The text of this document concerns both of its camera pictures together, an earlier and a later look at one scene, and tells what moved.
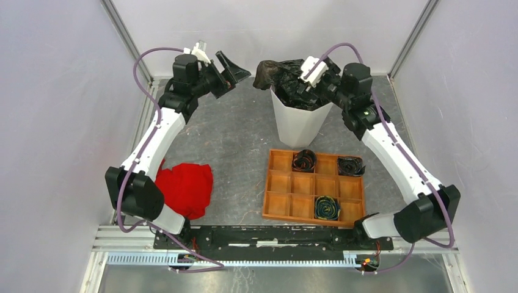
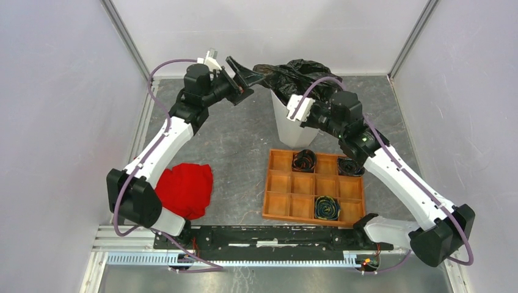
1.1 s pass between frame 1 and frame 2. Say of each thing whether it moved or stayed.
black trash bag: stayed
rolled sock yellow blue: stayed
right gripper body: moved
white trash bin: stayed
